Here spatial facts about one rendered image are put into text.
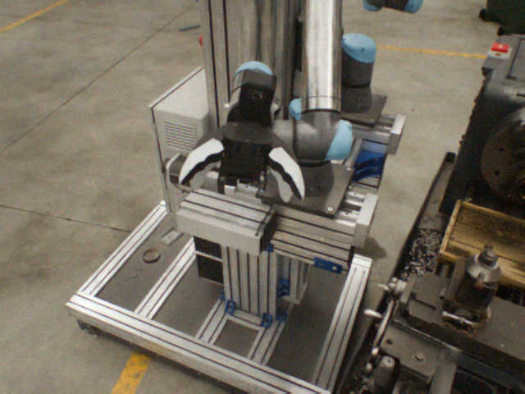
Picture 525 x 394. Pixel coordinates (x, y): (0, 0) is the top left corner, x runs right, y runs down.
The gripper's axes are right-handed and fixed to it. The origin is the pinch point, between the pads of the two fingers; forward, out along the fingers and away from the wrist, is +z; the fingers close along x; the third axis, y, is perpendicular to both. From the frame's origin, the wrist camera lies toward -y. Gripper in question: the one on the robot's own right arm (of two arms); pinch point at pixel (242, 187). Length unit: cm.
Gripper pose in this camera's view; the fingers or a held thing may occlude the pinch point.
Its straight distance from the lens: 52.3
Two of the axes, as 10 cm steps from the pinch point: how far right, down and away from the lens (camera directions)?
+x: -9.9, -1.3, -0.6
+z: -0.3, 6.4, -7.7
